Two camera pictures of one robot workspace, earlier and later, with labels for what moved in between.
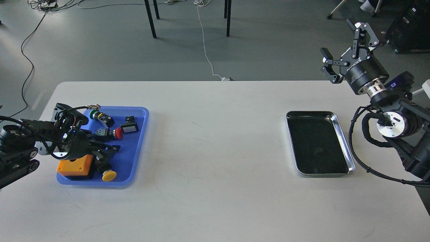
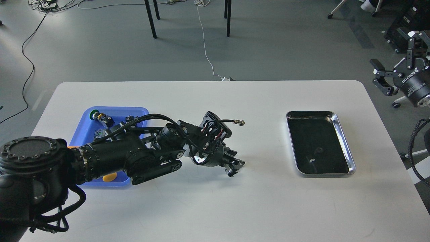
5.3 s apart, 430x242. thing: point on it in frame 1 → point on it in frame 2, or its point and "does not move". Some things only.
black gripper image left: [80, 142] → [211, 155]
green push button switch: [106, 119] does not move
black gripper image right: [363, 72] → [414, 81]
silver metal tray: [318, 146] does not move
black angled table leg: [150, 18] does not move
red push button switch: [118, 133] → [99, 133]
